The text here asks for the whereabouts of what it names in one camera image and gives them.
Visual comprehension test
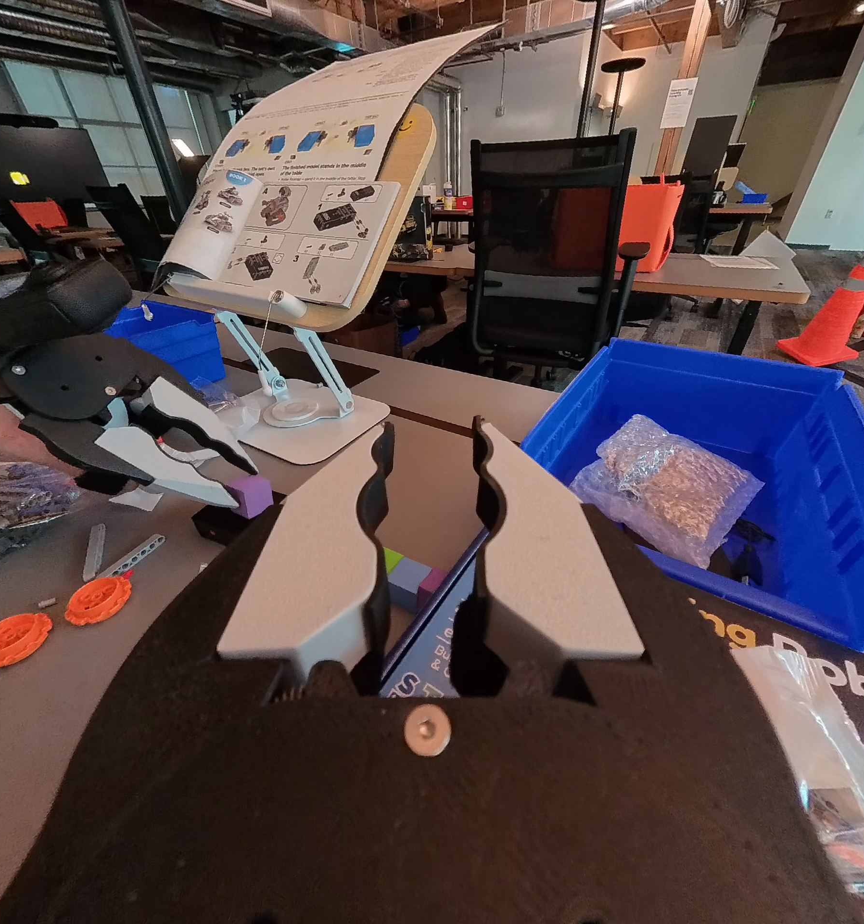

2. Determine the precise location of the grey desk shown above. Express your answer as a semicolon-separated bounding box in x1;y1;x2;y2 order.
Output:
0;290;864;924

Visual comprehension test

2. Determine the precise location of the blue plastic bin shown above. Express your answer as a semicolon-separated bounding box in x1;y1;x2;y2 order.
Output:
521;338;864;654

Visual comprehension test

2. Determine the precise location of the orange traffic cone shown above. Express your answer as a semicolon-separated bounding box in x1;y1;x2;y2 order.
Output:
776;230;864;367

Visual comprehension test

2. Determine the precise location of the black mesh office chair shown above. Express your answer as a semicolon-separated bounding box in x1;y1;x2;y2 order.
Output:
468;128;651;384

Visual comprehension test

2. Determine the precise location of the bubble wrap bag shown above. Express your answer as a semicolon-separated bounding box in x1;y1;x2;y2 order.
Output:
569;415;765;571

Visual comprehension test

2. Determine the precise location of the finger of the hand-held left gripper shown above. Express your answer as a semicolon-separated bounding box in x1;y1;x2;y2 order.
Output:
94;424;244;510
129;375;260;477

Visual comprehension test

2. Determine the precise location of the black floor lamp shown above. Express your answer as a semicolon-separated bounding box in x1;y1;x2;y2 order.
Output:
601;56;647;138

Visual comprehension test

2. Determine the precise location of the shiny bag of black parts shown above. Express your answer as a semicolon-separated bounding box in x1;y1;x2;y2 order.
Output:
731;644;864;914

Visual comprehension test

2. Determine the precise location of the clear bag of mixed parts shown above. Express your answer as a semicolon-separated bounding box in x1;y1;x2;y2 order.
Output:
0;462;83;571

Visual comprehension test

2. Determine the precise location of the instruction booklet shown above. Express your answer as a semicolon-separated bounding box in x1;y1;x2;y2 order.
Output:
159;177;402;308

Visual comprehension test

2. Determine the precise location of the long background desk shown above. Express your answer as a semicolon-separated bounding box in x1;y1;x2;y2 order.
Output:
385;242;813;355

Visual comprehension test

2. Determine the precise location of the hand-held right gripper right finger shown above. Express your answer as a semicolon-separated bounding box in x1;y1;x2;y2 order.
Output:
450;416;647;697

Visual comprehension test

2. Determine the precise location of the large printed instruction sheet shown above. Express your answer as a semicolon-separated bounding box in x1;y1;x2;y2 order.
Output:
201;22;505;190

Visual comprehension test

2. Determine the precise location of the black monitor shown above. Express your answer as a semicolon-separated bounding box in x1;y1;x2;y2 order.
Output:
0;112;110;214

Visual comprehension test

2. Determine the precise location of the white folded paper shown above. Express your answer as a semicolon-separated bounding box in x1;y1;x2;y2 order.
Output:
699;230;797;270

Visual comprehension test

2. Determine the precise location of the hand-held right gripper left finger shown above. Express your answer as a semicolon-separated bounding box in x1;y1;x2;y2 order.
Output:
216;422;397;695

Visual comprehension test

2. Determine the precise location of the white paper sign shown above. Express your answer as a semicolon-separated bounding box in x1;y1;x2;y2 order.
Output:
659;78;698;129

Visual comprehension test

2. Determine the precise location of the orange plastic gear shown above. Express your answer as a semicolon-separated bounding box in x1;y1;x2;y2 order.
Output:
64;575;133;627
0;614;54;671

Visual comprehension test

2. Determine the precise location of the black perforated plastic box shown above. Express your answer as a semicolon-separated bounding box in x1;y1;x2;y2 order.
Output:
190;498;283;546

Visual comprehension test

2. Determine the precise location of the blue foam block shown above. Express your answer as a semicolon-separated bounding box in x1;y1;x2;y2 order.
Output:
389;559;434;612

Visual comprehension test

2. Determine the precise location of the dark desk cable cover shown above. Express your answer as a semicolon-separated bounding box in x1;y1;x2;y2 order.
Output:
257;346;380;396

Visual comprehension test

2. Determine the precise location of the yellow car picture box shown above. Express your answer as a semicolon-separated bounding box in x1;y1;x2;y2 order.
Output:
392;196;434;262

